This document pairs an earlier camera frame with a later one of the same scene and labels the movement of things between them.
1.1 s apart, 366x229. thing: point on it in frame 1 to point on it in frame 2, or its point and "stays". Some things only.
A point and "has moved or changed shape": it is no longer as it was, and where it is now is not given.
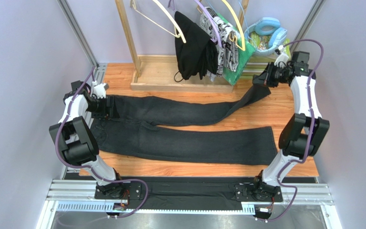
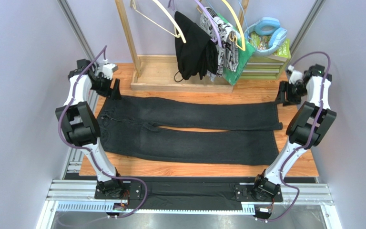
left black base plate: (132, 191) stays
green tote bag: (245, 48) stays
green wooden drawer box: (256, 65) stays
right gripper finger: (261, 79) to (280, 98)
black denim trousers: (138, 130) has moved or changed shape
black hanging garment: (198, 55) stays
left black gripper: (111, 111) to (115, 93)
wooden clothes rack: (160, 72) stays
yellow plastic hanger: (243, 49) stays
